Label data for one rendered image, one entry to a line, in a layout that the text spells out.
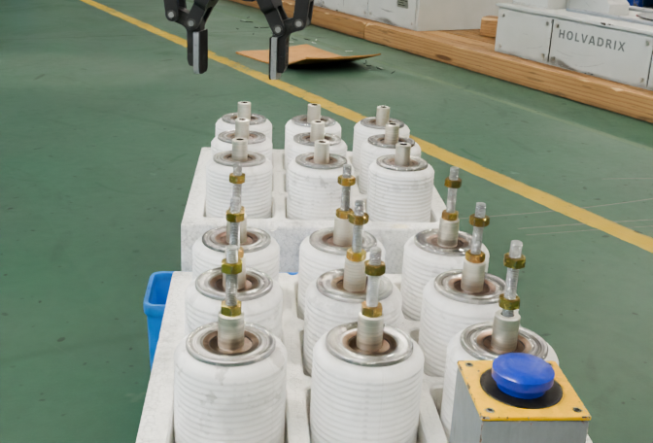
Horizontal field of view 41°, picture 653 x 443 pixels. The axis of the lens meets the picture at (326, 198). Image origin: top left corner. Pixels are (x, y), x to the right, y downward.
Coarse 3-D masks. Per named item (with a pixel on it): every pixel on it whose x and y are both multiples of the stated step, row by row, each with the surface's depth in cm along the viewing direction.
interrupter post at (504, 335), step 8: (496, 312) 75; (496, 320) 75; (504, 320) 74; (512, 320) 74; (496, 328) 75; (504, 328) 74; (512, 328) 74; (496, 336) 75; (504, 336) 74; (512, 336) 74; (496, 344) 75; (504, 344) 75; (512, 344) 75
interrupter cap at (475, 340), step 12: (480, 324) 78; (492, 324) 79; (468, 336) 76; (480, 336) 77; (528, 336) 77; (540, 336) 77; (468, 348) 74; (480, 348) 74; (492, 348) 75; (516, 348) 75; (528, 348) 75; (540, 348) 75
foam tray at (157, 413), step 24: (288, 288) 102; (168, 312) 94; (288, 312) 96; (168, 336) 89; (288, 336) 90; (168, 360) 84; (288, 360) 86; (168, 384) 80; (288, 384) 81; (432, 384) 83; (144, 408) 77; (168, 408) 77; (288, 408) 78; (432, 408) 79; (144, 432) 73; (168, 432) 73; (288, 432) 74; (432, 432) 75
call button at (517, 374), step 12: (504, 360) 57; (516, 360) 57; (528, 360) 57; (540, 360) 57; (492, 372) 57; (504, 372) 56; (516, 372) 56; (528, 372) 56; (540, 372) 56; (552, 372) 56; (504, 384) 56; (516, 384) 55; (528, 384) 55; (540, 384) 55; (552, 384) 56; (516, 396) 56; (528, 396) 56
